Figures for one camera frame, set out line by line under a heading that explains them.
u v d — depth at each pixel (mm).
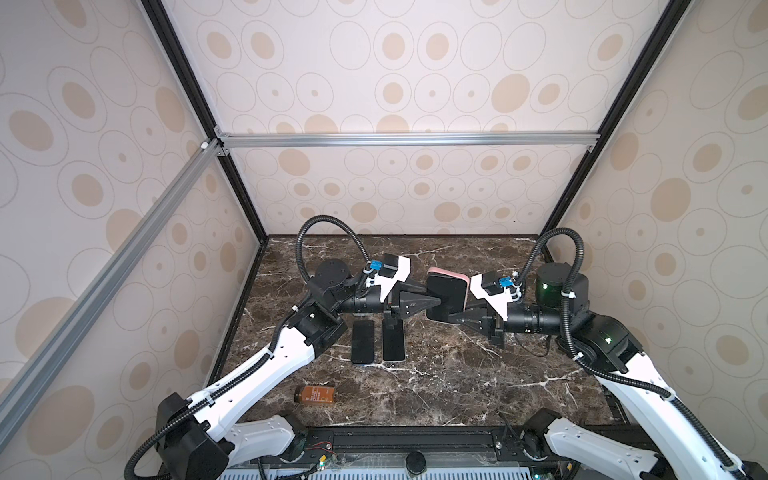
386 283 481
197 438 372
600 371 412
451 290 499
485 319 515
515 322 508
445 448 740
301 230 428
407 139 897
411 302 519
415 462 635
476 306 545
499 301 487
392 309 507
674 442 385
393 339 921
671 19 688
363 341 910
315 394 779
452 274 492
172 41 713
